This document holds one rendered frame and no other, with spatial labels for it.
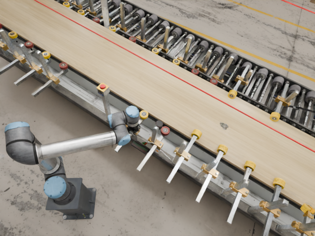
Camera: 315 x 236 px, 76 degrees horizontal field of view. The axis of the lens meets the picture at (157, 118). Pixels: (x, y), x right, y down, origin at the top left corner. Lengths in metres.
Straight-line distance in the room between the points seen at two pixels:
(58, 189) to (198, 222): 1.56
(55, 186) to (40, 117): 1.57
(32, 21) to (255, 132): 2.74
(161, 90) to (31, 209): 1.88
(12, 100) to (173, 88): 2.31
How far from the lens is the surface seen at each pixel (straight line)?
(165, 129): 1.79
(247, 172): 1.81
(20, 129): 1.31
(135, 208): 2.49
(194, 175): 1.91
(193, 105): 1.99
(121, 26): 2.80
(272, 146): 2.11
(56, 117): 3.06
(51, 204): 2.01
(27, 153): 1.24
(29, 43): 2.67
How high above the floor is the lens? 2.48
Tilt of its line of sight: 59 degrees down
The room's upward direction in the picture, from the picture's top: 11 degrees clockwise
